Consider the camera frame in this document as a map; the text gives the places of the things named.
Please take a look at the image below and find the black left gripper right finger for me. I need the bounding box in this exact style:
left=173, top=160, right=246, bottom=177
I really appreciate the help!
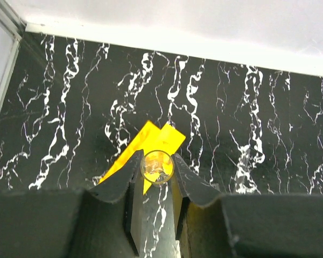
left=173, top=154, right=323, bottom=257

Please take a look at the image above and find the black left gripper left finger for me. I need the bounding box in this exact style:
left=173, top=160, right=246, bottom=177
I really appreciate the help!
left=0, top=150, right=143, bottom=257

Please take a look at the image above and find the clear glass test tube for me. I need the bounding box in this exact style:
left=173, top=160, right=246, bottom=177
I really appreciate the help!
left=140, top=150, right=174, bottom=187

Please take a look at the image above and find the yellow test tube rack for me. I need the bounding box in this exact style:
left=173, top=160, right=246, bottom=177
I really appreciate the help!
left=99, top=121, right=186, bottom=194

